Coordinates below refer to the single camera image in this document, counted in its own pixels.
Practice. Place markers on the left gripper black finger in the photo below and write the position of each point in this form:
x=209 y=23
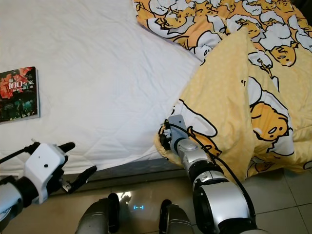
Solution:
x=83 y=177
x=67 y=146

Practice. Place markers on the grey robot leg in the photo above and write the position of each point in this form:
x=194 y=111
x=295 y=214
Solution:
x=175 y=220
x=100 y=214

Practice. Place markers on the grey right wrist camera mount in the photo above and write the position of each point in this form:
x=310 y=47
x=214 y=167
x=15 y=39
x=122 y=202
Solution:
x=178 y=126

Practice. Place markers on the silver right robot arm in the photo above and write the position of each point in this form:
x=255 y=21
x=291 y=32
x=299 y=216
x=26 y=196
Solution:
x=219 y=200

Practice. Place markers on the yellow cartoon egg quilt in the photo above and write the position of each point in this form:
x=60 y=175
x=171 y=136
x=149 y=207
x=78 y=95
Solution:
x=229 y=97

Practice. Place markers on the grey robot right leg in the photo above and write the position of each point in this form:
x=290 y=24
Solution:
x=175 y=220

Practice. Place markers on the grey robot left leg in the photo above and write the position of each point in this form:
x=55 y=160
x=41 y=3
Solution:
x=100 y=214

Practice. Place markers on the grey bed base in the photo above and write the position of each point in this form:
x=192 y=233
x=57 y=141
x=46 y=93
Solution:
x=136 y=171

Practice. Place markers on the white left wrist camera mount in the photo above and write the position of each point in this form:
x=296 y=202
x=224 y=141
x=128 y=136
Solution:
x=45 y=165

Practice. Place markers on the dark red-titled paperback book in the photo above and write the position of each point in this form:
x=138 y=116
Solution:
x=19 y=95

